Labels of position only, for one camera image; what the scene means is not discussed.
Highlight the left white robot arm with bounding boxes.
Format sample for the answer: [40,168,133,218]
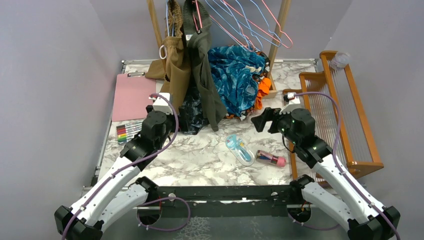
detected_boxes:
[54,106,179,240]

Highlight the marker set pack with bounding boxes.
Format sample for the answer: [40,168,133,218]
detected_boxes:
[116,120,143,145]

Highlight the blue patterned shorts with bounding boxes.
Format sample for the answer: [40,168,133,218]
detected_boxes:
[208,45,265,116]

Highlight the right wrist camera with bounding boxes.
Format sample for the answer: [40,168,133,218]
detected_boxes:
[279,92,302,115]

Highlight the dark patterned shorts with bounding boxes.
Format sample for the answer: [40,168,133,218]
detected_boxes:
[181,86,209,135]

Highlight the pink capped pencil tube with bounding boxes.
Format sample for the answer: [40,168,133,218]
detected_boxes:
[255,150,287,168]

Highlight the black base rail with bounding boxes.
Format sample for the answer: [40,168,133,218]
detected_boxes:
[137,185,304,220]

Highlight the orange camo shorts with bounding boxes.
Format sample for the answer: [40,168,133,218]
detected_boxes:
[224,50,272,121]

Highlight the tan brown shorts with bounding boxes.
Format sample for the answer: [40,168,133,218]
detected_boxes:
[145,0,191,112]

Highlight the wooden hanger stand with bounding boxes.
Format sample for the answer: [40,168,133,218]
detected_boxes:
[147,0,292,100]

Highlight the wooden drying rack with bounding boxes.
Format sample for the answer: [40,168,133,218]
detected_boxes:
[294,50,384,179]

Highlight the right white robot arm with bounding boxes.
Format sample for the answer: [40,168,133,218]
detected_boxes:
[251,107,401,240]

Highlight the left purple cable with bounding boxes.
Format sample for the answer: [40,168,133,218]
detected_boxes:
[60,93,180,240]

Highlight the dark green shorts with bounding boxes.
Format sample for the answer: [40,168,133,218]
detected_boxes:
[182,0,227,132]

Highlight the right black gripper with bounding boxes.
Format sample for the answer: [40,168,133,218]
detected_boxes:
[251,105,301,145]

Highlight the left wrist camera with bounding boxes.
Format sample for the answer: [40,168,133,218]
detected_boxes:
[149,92,173,115]

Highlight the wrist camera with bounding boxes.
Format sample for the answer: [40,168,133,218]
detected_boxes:
[279,92,302,115]
[149,92,173,115]

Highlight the pink clipboard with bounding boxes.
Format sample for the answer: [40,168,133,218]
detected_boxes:
[111,74,156,122]

